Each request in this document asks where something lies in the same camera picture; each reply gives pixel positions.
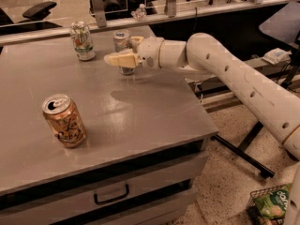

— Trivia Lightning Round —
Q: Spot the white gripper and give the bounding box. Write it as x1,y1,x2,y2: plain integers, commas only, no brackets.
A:
104,36,164,69

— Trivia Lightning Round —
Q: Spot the silver redbull can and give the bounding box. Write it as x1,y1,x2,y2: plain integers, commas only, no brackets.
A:
113,30,135,76

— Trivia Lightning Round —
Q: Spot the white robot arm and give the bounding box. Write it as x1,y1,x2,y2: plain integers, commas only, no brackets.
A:
104,33,300,159

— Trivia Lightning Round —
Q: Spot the white green soda can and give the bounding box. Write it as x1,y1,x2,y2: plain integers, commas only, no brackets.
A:
69,22,96,61

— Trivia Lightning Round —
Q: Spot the orange LaCroix can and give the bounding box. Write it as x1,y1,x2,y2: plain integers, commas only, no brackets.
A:
42,94,86,148

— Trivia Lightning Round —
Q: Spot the clear plastic bottle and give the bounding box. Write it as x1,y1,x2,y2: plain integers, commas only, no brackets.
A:
131,4,147,21

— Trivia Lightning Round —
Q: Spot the black office chair left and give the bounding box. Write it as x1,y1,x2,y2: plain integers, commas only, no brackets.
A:
0,0,59,36

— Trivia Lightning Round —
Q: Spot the grey drawer cabinet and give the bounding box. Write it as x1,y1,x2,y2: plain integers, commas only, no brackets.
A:
0,138,211,225

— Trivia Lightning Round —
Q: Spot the white tissue packet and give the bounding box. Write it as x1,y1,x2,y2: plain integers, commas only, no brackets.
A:
262,48,291,65

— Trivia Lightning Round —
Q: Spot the green snack bag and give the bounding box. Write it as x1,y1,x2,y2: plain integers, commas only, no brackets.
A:
253,184,292,219

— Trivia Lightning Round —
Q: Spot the metal divider post left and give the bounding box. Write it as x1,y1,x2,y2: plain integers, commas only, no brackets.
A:
91,0,107,27

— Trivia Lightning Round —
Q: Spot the metal divider post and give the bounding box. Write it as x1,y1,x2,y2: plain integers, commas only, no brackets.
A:
91,0,107,27
165,0,176,18

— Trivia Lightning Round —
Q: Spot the metal divider post middle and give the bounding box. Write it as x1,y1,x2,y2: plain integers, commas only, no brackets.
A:
165,0,176,18

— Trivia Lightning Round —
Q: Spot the black drawer handle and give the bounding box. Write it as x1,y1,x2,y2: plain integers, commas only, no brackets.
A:
93,184,129,205

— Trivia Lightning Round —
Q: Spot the black metal floor frame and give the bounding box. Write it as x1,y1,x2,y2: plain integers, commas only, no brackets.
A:
211,122,275,179

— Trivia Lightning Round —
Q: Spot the wire basket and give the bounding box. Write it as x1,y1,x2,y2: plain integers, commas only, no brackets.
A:
247,184,292,225

